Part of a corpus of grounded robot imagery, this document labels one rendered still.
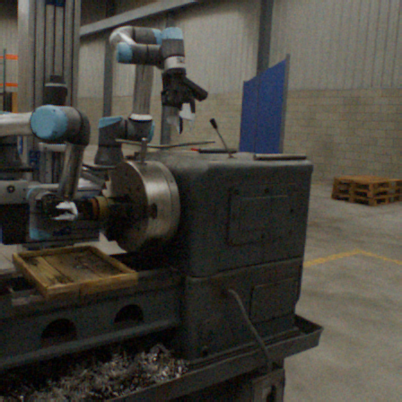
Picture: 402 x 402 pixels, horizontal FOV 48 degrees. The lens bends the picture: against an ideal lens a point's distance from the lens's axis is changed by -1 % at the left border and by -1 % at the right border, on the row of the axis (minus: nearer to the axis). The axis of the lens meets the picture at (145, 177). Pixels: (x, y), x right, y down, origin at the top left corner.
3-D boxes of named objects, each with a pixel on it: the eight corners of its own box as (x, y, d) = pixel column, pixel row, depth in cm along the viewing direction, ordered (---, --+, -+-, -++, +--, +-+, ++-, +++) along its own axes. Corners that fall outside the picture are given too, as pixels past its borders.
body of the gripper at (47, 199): (46, 222, 145) (34, 214, 155) (71, 220, 149) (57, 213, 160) (47, 198, 144) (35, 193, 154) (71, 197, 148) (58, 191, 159)
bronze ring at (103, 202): (105, 192, 155) (81, 193, 150) (117, 196, 147) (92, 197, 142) (104, 218, 156) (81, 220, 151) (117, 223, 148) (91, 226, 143)
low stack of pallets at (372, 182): (361, 195, 940) (362, 174, 935) (403, 201, 873) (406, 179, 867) (328, 198, 865) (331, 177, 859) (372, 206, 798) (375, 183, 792)
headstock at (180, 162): (231, 229, 218) (236, 150, 213) (311, 257, 178) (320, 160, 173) (125, 242, 187) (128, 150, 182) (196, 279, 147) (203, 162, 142)
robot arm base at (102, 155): (89, 162, 218) (90, 142, 217) (117, 162, 225) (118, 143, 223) (100, 166, 205) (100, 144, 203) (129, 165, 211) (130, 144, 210)
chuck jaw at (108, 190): (126, 201, 159) (118, 171, 164) (133, 195, 155) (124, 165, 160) (99, 203, 153) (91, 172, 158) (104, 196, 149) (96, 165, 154)
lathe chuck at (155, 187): (120, 228, 176) (130, 151, 168) (164, 265, 151) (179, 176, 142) (100, 230, 171) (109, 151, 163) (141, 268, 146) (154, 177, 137)
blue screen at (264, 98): (219, 182, 1033) (226, 80, 1003) (254, 184, 1028) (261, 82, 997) (246, 222, 626) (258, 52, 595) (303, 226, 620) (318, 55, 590)
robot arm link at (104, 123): (96, 143, 218) (97, 115, 216) (123, 144, 221) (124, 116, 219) (99, 144, 206) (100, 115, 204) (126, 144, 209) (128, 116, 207)
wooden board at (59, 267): (90, 253, 170) (90, 243, 170) (138, 284, 140) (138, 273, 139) (12, 264, 154) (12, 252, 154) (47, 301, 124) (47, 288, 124)
